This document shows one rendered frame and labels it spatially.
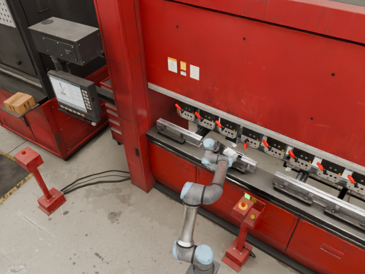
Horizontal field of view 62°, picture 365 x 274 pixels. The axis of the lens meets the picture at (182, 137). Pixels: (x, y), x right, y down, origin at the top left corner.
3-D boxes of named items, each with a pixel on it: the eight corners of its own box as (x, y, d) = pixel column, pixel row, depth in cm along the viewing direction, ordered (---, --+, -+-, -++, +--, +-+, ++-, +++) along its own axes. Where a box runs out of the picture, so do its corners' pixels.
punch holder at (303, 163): (288, 162, 225) (293, 147, 213) (292, 156, 230) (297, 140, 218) (308, 171, 218) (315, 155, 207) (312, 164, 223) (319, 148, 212)
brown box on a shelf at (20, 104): (0, 109, 312) (-5, 99, 304) (21, 97, 329) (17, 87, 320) (18, 118, 301) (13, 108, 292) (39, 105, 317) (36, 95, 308)
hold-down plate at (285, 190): (273, 188, 244) (274, 186, 242) (275, 184, 248) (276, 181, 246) (310, 206, 231) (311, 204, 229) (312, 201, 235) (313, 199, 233)
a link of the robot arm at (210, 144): (201, 147, 221) (203, 136, 222) (207, 150, 230) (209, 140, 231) (211, 149, 217) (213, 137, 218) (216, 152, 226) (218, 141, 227)
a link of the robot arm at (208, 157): (215, 166, 216) (218, 151, 218) (200, 162, 219) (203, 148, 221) (215, 167, 224) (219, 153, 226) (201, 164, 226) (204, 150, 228)
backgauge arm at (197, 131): (187, 144, 303) (187, 134, 294) (219, 112, 341) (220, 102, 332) (194, 148, 300) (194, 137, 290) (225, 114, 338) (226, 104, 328)
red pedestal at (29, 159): (37, 207, 339) (7, 156, 283) (55, 192, 354) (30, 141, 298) (48, 216, 331) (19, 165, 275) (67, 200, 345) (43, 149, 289)
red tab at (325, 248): (320, 249, 240) (322, 245, 235) (321, 247, 241) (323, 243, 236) (339, 260, 233) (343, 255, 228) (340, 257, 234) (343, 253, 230)
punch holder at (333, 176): (315, 174, 216) (322, 159, 205) (319, 167, 221) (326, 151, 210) (337, 184, 209) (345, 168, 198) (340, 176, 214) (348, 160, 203)
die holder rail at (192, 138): (157, 128, 302) (156, 120, 296) (161, 124, 306) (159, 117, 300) (199, 148, 281) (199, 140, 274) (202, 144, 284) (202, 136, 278)
